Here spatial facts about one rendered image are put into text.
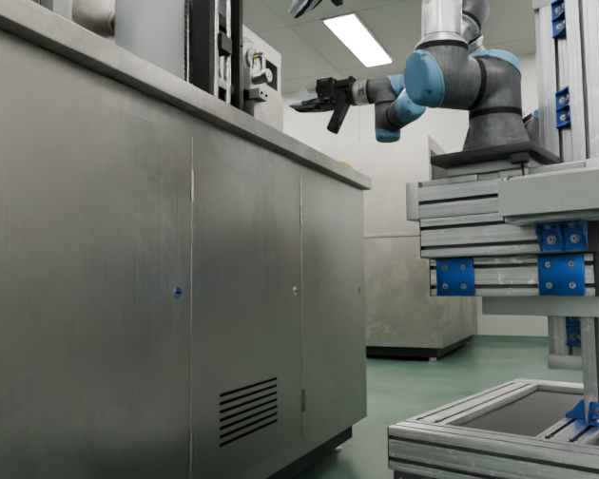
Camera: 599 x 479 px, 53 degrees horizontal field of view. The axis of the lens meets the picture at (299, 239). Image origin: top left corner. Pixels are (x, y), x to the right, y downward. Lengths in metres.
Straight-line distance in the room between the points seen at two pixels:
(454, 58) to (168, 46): 0.77
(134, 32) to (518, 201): 1.13
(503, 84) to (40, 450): 1.13
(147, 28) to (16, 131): 0.96
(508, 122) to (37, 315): 1.01
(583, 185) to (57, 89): 0.88
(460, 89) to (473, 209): 0.26
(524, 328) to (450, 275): 4.74
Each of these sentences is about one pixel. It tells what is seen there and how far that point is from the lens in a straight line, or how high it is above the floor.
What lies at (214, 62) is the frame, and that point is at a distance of 1.57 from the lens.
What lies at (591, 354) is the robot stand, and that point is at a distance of 1.49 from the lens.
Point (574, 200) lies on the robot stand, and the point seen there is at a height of 0.68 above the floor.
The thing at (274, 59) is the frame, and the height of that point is 1.60.
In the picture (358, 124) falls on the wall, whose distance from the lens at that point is 6.71.
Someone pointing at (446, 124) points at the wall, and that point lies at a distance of 6.44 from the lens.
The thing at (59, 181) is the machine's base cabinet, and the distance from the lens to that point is 0.90.
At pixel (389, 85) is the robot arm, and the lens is 1.80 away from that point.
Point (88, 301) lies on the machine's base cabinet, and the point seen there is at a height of 0.51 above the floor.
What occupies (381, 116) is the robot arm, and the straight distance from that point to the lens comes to 1.76.
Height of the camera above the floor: 0.52
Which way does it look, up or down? 5 degrees up
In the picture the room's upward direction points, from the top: 1 degrees counter-clockwise
